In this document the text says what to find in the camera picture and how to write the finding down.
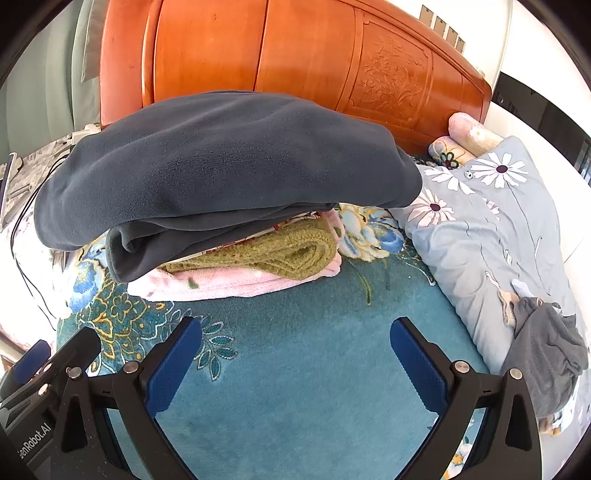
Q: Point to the carved wooden headboard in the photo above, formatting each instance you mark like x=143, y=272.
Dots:
x=300, y=46

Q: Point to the grey wall frame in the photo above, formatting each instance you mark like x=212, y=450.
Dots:
x=426, y=12
x=449, y=32
x=438, y=21
x=459, y=42

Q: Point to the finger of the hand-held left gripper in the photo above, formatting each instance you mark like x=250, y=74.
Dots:
x=30, y=362
x=78, y=348

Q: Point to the grey garment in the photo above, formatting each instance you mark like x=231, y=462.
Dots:
x=545, y=350

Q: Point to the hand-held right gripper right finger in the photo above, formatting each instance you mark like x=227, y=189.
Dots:
x=418, y=364

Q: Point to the pink floral pillow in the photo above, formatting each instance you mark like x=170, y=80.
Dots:
x=466, y=129
x=443, y=152

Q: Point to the thin silver device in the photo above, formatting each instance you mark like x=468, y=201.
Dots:
x=8, y=184

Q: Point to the pink fleece cloth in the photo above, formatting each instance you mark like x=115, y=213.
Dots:
x=221, y=284

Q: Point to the light blue garment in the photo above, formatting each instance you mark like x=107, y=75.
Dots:
x=521, y=287

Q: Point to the olive green knit sweater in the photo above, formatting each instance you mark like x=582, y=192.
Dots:
x=277, y=251

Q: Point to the light blue floral quilt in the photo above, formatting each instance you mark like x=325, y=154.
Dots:
x=461, y=240

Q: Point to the grey printed cloth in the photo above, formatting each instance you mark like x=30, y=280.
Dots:
x=41, y=157

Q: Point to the grey curtain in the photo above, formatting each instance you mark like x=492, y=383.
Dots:
x=90, y=69

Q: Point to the dark grey and white fleece jacket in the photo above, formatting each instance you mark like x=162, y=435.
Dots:
x=207, y=161

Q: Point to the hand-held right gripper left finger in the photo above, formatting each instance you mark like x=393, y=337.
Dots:
x=173, y=364

